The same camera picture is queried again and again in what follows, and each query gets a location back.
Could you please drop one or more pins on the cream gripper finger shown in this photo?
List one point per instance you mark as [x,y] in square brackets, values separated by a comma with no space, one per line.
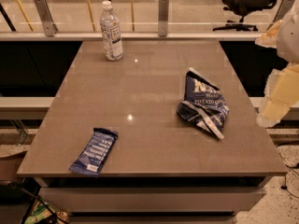
[280,94]
[269,38]

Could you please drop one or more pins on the blue potato chip bag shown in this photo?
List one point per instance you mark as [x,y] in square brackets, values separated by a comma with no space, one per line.
[203,104]

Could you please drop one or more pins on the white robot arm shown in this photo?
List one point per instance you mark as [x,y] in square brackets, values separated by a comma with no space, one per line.
[288,37]

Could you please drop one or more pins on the clear plastic water bottle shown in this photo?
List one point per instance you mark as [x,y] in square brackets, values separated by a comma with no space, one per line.
[111,32]

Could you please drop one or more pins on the black office chair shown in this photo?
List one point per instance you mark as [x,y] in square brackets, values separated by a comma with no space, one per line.
[243,8]

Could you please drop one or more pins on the grey table with drawers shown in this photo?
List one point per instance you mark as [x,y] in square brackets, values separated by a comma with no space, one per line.
[161,168]

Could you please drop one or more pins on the blue snack bar wrapper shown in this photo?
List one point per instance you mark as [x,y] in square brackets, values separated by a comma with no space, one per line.
[92,158]

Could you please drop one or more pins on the glass railing with metal posts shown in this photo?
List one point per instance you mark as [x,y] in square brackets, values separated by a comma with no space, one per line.
[79,19]

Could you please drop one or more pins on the green packet on floor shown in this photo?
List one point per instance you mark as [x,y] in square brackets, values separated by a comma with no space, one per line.
[43,213]

